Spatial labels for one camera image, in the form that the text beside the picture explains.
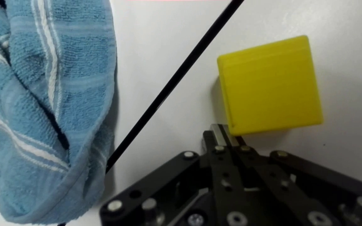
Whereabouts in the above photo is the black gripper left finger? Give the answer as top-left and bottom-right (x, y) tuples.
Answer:
(99, 124), (228, 226)

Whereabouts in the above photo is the yellow block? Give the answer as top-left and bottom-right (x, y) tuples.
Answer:
(216, 34), (324, 136)

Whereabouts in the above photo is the blue striped cloth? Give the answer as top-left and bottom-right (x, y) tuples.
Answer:
(0, 0), (120, 225)

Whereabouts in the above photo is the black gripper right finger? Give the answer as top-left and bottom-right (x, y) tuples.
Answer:
(223, 124), (362, 226)

